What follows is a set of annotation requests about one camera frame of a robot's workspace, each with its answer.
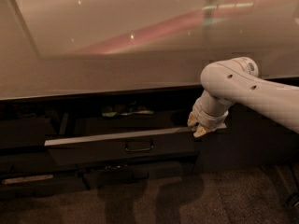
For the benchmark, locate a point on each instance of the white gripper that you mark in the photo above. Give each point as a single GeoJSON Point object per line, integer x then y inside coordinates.
{"type": "Point", "coordinates": [207, 118]}

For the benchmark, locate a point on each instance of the dark drawer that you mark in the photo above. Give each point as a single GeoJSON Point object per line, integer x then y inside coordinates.
{"type": "Point", "coordinates": [30, 162]}
{"type": "Point", "coordinates": [163, 133]}
{"type": "Point", "coordinates": [43, 188]}
{"type": "Point", "coordinates": [25, 132]}
{"type": "Point", "coordinates": [133, 173]}

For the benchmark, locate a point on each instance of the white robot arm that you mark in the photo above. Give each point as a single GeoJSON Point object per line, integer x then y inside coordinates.
{"type": "Point", "coordinates": [237, 80]}

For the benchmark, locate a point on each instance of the dark right cabinet door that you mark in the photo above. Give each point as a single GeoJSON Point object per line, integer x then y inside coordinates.
{"type": "Point", "coordinates": [250, 140]}

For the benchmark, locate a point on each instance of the green patterned cloth item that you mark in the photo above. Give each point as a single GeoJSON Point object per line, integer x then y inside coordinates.
{"type": "Point", "coordinates": [112, 111]}

